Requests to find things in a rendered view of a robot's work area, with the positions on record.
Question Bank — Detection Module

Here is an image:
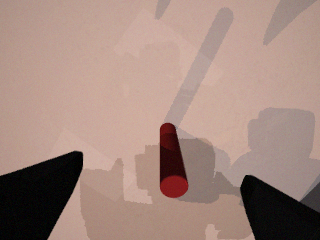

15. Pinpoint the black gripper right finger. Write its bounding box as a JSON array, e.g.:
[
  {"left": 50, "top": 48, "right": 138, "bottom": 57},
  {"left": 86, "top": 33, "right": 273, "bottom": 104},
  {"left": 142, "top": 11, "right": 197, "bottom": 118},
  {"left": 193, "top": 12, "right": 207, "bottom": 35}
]
[{"left": 240, "top": 175, "right": 320, "bottom": 240}]

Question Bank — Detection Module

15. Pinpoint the dark red peg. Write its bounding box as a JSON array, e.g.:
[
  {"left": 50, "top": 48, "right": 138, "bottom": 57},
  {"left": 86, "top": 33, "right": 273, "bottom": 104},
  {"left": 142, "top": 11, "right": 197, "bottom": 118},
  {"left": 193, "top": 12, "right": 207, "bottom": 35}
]
[{"left": 160, "top": 123, "right": 188, "bottom": 199}]

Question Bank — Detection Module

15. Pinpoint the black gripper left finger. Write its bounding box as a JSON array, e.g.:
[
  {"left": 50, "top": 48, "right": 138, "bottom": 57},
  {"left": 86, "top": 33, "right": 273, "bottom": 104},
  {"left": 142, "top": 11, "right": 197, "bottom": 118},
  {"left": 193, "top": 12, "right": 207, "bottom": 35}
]
[{"left": 0, "top": 151, "right": 84, "bottom": 240}]

